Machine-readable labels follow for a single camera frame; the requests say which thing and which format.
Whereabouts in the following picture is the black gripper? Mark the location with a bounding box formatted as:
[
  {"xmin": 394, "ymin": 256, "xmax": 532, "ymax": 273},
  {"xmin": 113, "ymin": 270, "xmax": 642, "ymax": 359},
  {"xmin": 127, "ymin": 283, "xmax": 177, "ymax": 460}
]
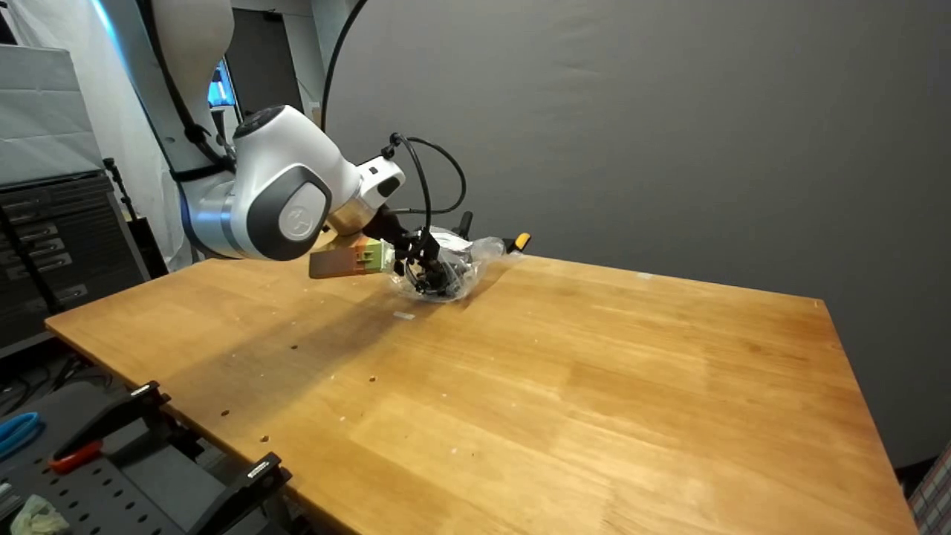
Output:
[{"xmin": 388, "ymin": 225, "xmax": 473, "ymax": 296}]

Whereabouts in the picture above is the clear plastic bag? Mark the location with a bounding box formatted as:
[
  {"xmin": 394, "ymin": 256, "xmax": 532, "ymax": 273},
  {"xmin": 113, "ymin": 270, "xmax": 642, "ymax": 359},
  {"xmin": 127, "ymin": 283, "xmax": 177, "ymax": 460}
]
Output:
[{"xmin": 387, "ymin": 233, "xmax": 513, "ymax": 307}]

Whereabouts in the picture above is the tan block with green end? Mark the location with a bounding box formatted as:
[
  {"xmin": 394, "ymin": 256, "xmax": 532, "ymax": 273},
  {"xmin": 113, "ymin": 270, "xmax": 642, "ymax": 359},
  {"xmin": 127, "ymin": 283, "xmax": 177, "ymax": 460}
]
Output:
[{"xmin": 306, "ymin": 235, "xmax": 401, "ymax": 283}]

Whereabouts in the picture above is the black stand leg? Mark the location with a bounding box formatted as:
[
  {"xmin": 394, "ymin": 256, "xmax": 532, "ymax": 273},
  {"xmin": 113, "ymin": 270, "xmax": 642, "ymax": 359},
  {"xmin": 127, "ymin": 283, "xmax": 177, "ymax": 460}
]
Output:
[{"xmin": 100, "ymin": 155, "xmax": 171, "ymax": 280}]

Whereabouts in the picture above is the black pegboard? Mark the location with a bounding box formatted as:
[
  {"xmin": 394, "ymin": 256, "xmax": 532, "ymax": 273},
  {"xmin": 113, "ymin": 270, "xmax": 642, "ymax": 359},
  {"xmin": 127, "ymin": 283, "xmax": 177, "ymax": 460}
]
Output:
[{"xmin": 0, "ymin": 381, "xmax": 291, "ymax": 535}]

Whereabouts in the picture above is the grey cabinet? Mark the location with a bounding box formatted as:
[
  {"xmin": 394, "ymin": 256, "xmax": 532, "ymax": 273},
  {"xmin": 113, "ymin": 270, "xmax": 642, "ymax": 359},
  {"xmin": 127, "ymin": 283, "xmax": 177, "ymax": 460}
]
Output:
[{"xmin": 0, "ymin": 41, "xmax": 106, "ymax": 186}]

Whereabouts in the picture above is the pale green crumpled object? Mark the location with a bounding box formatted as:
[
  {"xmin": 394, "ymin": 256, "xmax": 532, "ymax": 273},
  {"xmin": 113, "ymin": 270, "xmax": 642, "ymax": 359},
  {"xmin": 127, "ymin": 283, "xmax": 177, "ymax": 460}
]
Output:
[{"xmin": 9, "ymin": 493, "xmax": 73, "ymax": 535}]

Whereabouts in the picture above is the plaid chair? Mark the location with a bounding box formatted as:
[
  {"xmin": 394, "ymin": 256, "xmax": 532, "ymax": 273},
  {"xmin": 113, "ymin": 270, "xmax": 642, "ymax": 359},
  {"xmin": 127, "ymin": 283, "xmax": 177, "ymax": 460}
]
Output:
[{"xmin": 905, "ymin": 442, "xmax": 951, "ymax": 535}]

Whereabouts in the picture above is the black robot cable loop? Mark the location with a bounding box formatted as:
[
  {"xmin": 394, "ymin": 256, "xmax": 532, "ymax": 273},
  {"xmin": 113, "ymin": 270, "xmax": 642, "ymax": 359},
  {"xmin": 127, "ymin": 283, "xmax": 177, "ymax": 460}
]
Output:
[{"xmin": 387, "ymin": 130, "xmax": 468, "ymax": 250}]

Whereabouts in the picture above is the black hanging cable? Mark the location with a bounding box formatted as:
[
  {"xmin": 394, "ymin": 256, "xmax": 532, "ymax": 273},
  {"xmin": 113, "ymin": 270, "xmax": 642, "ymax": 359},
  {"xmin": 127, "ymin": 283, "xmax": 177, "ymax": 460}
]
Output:
[{"xmin": 317, "ymin": 0, "xmax": 370, "ymax": 134}]

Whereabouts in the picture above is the red handled tool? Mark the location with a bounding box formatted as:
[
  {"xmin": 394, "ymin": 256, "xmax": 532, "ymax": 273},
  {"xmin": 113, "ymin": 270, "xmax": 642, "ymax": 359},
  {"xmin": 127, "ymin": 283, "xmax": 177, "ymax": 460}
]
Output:
[{"xmin": 42, "ymin": 438, "xmax": 106, "ymax": 479}]

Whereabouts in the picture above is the blue handled tool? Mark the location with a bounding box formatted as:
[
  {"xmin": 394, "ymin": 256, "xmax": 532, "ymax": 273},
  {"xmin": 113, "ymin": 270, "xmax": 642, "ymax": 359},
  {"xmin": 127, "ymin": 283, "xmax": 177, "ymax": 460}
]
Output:
[{"xmin": 0, "ymin": 411, "xmax": 46, "ymax": 460}]

